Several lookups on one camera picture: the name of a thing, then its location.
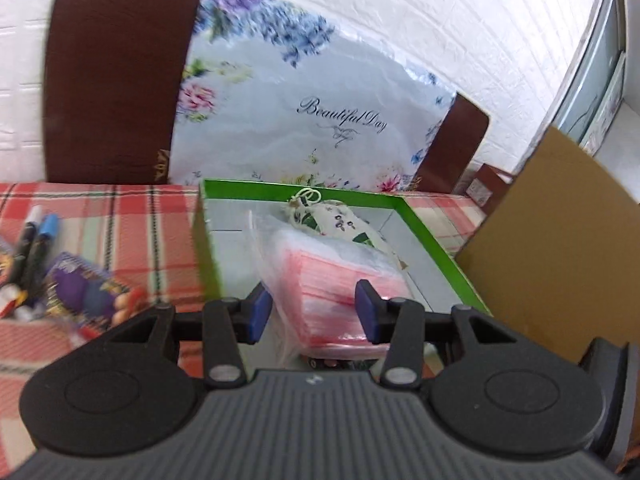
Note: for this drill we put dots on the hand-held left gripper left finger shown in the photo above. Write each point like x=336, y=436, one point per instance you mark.
x=261, y=311

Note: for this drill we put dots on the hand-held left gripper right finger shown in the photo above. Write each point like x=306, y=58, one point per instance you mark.
x=367, y=311

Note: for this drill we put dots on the clear bag of pink packets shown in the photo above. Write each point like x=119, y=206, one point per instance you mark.
x=320, y=270

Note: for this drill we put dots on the green cardboard box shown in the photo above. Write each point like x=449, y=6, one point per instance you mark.
x=300, y=191

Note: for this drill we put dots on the colourful printed box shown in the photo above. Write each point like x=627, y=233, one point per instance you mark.
x=85, y=287

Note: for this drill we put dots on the black marker blue cap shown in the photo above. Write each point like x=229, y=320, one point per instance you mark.
x=46, y=232

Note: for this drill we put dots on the black marker white cap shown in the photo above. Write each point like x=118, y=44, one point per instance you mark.
x=29, y=225

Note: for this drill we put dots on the plaid blanket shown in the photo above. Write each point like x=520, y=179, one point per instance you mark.
x=125, y=230

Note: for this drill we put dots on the cardboard sheet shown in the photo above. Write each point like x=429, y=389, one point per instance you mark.
x=550, y=240

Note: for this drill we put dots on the small brown box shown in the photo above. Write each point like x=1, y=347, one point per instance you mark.
x=487, y=181

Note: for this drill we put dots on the floral printed bedding package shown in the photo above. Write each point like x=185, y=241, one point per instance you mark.
x=300, y=135

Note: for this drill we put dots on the glass cabinet door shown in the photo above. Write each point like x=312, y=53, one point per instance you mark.
x=592, y=75

